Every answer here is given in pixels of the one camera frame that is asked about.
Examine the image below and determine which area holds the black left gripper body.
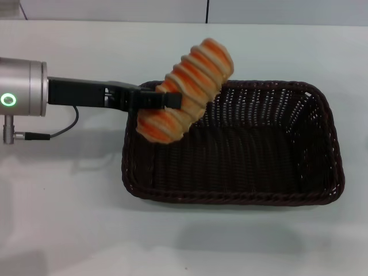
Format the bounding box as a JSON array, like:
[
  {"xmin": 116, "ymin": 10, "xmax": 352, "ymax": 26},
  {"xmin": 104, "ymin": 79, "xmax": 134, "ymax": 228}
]
[{"xmin": 47, "ymin": 76, "xmax": 142, "ymax": 113}]

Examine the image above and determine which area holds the orange striped bread loaf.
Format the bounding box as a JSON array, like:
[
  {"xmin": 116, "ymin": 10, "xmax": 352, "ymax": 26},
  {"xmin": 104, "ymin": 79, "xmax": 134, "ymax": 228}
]
[{"xmin": 135, "ymin": 38, "xmax": 234, "ymax": 144}]

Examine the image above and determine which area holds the dark brown woven basket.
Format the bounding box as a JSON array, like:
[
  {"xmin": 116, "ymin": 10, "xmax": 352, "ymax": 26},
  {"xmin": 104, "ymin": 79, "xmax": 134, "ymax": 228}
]
[{"xmin": 120, "ymin": 79, "xmax": 345, "ymax": 207}]

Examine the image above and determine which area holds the beige board with dark edge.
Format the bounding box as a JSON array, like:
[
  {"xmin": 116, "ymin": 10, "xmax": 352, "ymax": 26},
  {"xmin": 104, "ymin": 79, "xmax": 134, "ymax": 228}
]
[{"xmin": 0, "ymin": 0, "xmax": 28, "ymax": 21}]

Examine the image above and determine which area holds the black cable with plug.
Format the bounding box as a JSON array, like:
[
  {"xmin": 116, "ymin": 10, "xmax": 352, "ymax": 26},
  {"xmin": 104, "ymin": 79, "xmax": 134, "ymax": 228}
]
[{"xmin": 14, "ymin": 105, "xmax": 80, "ymax": 141}]

